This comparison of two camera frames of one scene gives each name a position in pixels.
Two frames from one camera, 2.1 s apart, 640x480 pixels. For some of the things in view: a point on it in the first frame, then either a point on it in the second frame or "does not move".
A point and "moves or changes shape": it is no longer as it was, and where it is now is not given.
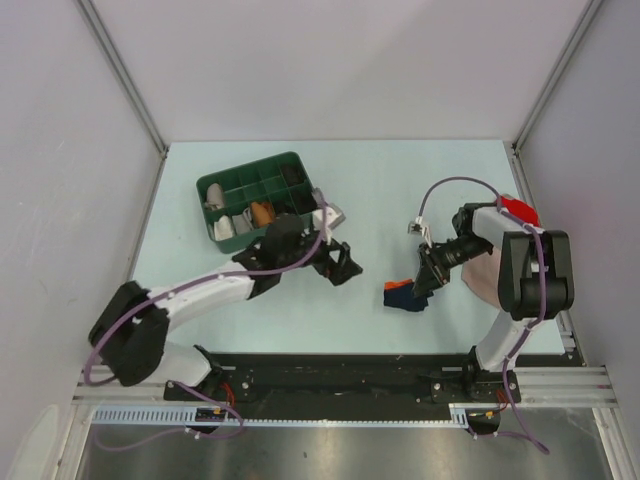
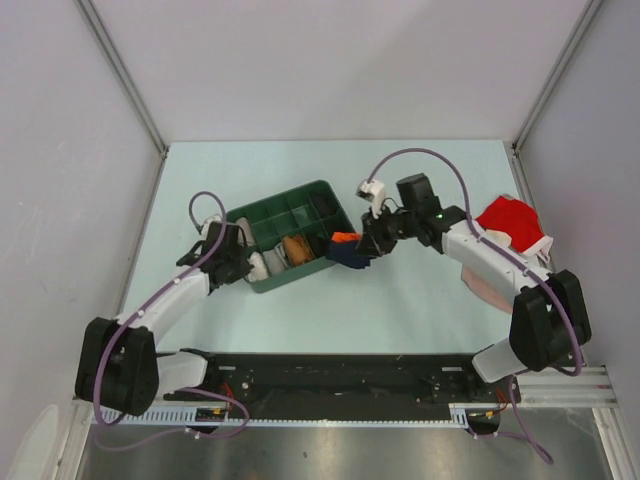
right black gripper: x=432 y=273 to x=372 y=228
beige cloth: x=214 y=197 to x=248 y=236
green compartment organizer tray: x=238 y=203 moves or changes shape
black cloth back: x=292 y=175 to x=325 y=204
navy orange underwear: x=399 y=294 to x=342 y=250
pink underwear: x=481 y=274 does not move
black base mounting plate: x=369 y=378 does not move
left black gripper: x=336 y=272 to x=243 y=268
